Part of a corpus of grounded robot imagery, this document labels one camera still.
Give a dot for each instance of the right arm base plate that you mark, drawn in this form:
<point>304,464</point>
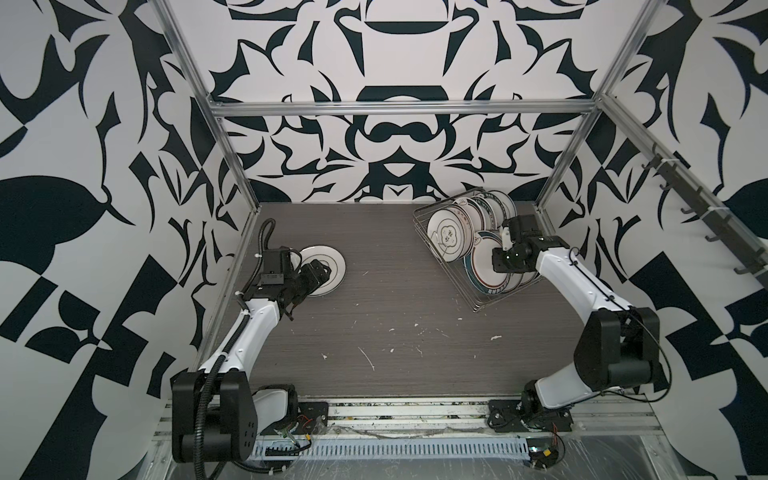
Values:
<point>507,416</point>

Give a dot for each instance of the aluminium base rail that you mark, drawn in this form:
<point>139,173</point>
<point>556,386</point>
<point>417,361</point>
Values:
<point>391,417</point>

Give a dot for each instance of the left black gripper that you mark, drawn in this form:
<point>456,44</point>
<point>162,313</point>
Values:
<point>312,280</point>

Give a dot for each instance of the wall hook rail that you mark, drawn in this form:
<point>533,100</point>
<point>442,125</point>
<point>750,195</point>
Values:
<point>723,223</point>

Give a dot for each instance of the aluminium frame crossbar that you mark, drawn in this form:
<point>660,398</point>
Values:
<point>410,107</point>

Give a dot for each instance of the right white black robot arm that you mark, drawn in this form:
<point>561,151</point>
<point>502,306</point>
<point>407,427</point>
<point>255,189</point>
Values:
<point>619,347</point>

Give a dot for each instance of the white plate rear stack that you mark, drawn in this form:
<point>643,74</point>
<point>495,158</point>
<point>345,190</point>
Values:
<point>507,204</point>

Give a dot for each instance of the white plate clover front left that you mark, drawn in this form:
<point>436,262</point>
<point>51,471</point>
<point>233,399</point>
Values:
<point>448,231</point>

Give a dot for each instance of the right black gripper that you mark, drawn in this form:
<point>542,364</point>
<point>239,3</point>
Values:
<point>497,262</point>

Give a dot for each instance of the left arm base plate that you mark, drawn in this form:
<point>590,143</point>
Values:
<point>307,417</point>

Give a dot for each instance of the white plate green clover outline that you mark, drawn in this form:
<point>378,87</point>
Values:
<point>328,257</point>

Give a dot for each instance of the white slotted cable duct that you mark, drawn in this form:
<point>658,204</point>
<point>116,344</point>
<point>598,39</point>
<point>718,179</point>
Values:
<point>507,448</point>

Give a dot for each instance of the wire dish rack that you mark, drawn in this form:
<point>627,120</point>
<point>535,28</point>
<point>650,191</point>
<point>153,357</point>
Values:
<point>455,270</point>

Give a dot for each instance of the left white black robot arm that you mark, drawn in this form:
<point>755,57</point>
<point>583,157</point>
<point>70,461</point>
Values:
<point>215,415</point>

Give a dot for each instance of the white plate green red rim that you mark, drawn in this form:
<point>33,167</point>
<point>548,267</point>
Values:
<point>478,267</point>

